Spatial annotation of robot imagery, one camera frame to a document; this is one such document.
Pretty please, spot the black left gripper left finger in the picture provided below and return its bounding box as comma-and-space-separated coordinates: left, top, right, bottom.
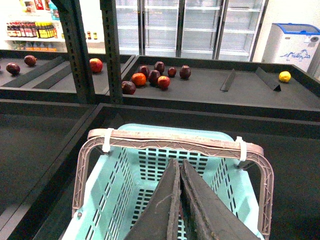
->
125, 158, 181, 240

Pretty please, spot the white chest freezer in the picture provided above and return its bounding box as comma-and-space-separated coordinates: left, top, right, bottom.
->
261, 23, 320, 72

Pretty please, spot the black perforated shelf post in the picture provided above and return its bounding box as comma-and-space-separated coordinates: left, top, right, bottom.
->
99, 0, 123, 105
52, 0, 95, 104

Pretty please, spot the glass door refrigerator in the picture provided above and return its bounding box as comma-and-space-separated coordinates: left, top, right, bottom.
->
116, 0, 268, 62

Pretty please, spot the red apple behind post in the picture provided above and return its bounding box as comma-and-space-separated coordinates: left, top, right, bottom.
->
89, 58, 103, 73

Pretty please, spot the orange fruit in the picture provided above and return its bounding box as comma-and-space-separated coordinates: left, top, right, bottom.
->
131, 72, 147, 87

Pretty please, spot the brown basket handle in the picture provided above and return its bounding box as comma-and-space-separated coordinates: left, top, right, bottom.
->
72, 124, 274, 240

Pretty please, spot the white zip tie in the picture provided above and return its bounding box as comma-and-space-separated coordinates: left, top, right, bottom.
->
235, 136, 247, 162
102, 128, 114, 153

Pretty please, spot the small dark red apple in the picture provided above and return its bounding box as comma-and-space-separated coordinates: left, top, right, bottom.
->
167, 67, 177, 78

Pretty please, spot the dark red fruit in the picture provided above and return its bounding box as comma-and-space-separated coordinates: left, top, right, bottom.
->
6, 62, 21, 76
24, 55, 37, 67

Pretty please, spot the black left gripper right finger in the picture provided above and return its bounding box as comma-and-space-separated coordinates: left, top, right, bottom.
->
180, 159, 259, 240

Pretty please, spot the yellow lemon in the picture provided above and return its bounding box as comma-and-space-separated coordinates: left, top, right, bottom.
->
278, 71, 292, 83

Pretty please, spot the light blue plastic basket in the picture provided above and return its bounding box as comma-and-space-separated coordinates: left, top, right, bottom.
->
61, 123, 266, 240

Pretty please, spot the shelf with bottles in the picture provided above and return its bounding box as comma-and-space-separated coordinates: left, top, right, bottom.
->
0, 0, 105, 54

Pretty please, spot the black triangular divider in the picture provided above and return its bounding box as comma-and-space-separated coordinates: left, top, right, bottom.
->
255, 67, 281, 92

